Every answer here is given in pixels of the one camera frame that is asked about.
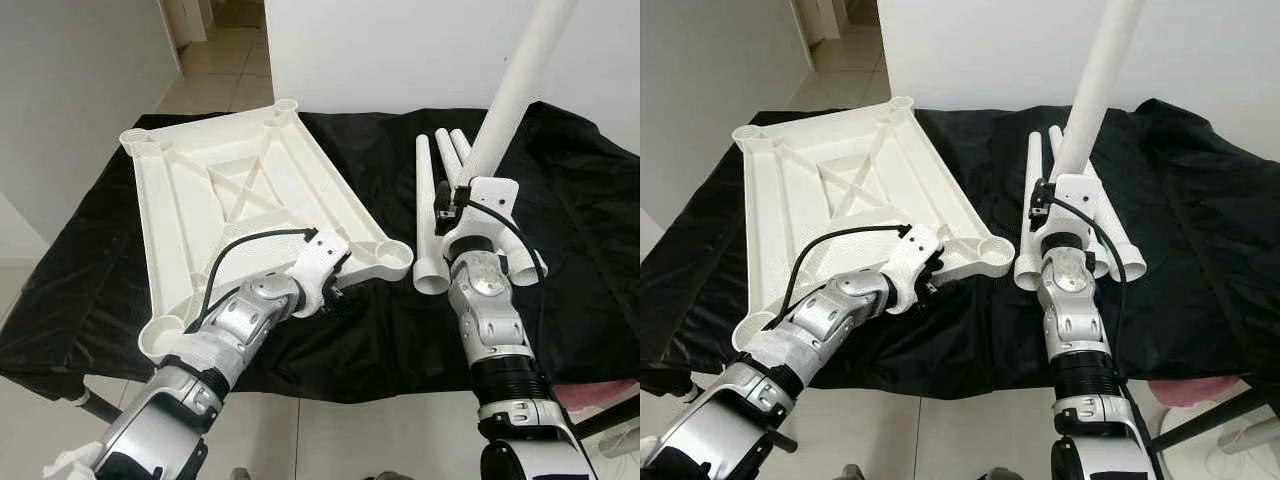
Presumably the white plastic table top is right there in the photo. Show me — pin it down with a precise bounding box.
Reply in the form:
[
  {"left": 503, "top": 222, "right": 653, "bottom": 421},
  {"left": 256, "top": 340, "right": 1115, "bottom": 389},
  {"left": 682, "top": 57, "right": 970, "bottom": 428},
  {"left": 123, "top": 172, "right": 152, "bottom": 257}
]
[
  {"left": 118, "top": 97, "right": 415, "bottom": 363},
  {"left": 730, "top": 95, "right": 1016, "bottom": 351}
]

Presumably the black cloth cover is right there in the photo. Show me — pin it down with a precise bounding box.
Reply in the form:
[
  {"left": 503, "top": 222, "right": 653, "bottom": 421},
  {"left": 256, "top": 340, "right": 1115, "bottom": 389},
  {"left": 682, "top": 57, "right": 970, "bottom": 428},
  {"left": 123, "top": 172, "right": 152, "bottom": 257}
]
[
  {"left": 0, "top": 100, "right": 641, "bottom": 406},
  {"left": 640, "top": 98, "right": 1280, "bottom": 401}
]

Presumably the pink cloth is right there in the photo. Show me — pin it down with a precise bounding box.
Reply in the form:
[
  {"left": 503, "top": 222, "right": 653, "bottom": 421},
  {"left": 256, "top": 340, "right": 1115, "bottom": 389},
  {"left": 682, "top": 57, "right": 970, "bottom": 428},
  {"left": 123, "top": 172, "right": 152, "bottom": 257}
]
[
  {"left": 1145, "top": 378, "right": 1236, "bottom": 409},
  {"left": 555, "top": 380, "right": 626, "bottom": 411}
]

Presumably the black metal stand leg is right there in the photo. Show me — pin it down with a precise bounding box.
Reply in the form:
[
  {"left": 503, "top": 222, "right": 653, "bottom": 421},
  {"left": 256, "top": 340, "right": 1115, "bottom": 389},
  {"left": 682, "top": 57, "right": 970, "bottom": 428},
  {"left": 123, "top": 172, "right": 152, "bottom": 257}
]
[
  {"left": 75, "top": 390, "right": 121, "bottom": 426},
  {"left": 575, "top": 395, "right": 641, "bottom": 441},
  {"left": 1155, "top": 385, "right": 1280, "bottom": 451}
]

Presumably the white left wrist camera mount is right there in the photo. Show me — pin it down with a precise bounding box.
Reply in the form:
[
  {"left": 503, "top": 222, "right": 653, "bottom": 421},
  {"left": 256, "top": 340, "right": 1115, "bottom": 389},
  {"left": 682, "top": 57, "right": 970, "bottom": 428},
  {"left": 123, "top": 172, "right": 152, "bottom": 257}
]
[
  {"left": 290, "top": 228, "right": 351, "bottom": 311},
  {"left": 885, "top": 225, "right": 946, "bottom": 313}
]

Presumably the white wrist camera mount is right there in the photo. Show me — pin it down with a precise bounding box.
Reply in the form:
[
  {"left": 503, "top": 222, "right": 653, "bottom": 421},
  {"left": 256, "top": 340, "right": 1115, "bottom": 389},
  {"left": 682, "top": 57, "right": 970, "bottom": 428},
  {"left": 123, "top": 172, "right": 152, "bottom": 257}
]
[
  {"left": 440, "top": 178, "right": 519, "bottom": 261},
  {"left": 1038, "top": 173, "right": 1103, "bottom": 256},
  {"left": 885, "top": 225, "right": 946, "bottom": 313},
  {"left": 290, "top": 228, "right": 351, "bottom": 311}
]

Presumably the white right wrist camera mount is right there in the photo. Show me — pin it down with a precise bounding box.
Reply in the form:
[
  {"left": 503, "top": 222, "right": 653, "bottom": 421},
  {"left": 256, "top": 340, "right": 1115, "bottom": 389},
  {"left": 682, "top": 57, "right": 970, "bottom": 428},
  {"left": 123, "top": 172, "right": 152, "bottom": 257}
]
[
  {"left": 440, "top": 178, "right": 519, "bottom": 261},
  {"left": 1038, "top": 173, "right": 1103, "bottom": 256}
]

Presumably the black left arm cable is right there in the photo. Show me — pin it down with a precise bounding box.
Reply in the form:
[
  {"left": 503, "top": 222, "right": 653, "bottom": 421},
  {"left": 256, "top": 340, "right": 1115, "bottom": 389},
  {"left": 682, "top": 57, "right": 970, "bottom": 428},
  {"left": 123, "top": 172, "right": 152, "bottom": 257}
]
[
  {"left": 778, "top": 224, "right": 913, "bottom": 326},
  {"left": 198, "top": 228, "right": 319, "bottom": 323}
]

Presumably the white door frame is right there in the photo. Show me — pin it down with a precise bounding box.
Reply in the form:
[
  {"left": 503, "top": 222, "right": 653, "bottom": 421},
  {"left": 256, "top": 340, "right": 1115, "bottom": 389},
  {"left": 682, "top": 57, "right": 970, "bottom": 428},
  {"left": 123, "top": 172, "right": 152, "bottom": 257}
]
[
  {"left": 160, "top": 0, "right": 211, "bottom": 46},
  {"left": 795, "top": 0, "right": 841, "bottom": 46}
]

